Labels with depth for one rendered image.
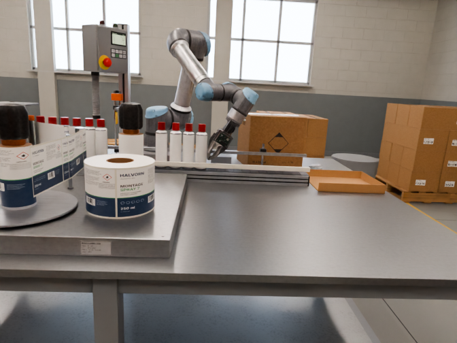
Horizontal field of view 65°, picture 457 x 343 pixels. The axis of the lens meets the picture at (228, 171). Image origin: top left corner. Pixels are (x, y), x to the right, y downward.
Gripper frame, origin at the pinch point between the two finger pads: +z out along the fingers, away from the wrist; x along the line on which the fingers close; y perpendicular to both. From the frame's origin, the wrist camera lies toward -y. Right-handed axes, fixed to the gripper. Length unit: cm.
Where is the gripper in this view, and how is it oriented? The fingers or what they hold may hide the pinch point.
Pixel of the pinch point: (209, 157)
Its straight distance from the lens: 163.6
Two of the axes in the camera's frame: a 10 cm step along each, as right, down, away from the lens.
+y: 0.5, 2.4, -9.7
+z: -5.4, 8.2, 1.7
